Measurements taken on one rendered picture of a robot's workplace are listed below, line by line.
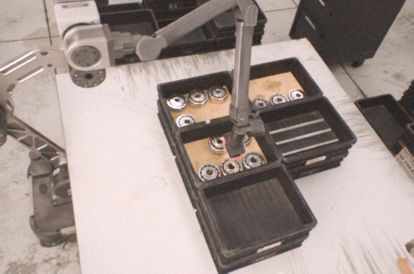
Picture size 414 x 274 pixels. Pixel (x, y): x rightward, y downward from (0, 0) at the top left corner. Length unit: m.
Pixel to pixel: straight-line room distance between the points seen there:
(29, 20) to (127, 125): 2.09
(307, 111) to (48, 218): 1.50
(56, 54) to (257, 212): 1.06
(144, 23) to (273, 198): 1.76
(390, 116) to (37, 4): 3.15
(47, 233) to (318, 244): 1.38
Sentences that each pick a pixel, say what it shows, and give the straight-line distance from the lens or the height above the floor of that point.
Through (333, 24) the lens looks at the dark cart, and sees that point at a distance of 3.24.
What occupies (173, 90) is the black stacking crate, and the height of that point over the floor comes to 0.88.
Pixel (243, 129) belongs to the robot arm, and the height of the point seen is 1.15.
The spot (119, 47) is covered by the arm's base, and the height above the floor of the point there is 1.47.
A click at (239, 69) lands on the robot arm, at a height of 1.35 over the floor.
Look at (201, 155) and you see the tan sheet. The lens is 1.85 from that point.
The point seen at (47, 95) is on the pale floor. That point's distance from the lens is 3.29.
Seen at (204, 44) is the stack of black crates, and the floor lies 0.45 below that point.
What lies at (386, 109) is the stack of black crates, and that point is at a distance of 3.21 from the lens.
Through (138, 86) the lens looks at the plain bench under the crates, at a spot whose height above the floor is 0.70.
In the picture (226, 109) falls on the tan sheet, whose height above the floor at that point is 0.83.
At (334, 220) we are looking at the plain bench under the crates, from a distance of 1.99.
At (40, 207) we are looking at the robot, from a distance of 2.47.
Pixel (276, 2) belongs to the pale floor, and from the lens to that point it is 4.37.
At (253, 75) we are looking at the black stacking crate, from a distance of 2.20.
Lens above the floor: 2.35
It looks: 50 degrees down
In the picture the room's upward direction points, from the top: 9 degrees clockwise
